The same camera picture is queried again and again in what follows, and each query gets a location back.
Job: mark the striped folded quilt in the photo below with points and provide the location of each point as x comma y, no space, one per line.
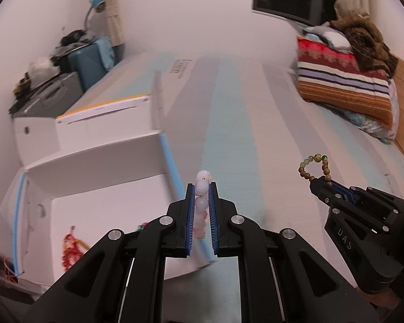
340,80

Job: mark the floral pale blue pillow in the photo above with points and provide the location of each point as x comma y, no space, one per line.
367,124

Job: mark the brown furry garment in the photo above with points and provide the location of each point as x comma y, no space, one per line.
367,40

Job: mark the blue suitcase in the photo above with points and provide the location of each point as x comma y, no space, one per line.
87,64

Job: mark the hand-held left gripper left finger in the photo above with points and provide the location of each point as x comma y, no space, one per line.
190,222

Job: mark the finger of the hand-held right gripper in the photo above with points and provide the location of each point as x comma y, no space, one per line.
351,193
323,191

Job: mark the white cardboard box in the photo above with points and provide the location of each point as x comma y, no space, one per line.
104,215

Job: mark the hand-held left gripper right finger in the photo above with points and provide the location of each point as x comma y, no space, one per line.
214,222

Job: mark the dark clothes pile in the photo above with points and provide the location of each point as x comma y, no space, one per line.
74,37

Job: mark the white crumpled cloth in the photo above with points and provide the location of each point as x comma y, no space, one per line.
42,69

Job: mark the grey storage case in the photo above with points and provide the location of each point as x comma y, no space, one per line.
50,94

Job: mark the blue desk lamp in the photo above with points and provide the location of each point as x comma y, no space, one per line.
97,5

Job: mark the white and blue cloth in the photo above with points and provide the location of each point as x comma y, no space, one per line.
330,37

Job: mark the striped blue grey bed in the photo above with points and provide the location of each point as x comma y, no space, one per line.
239,124

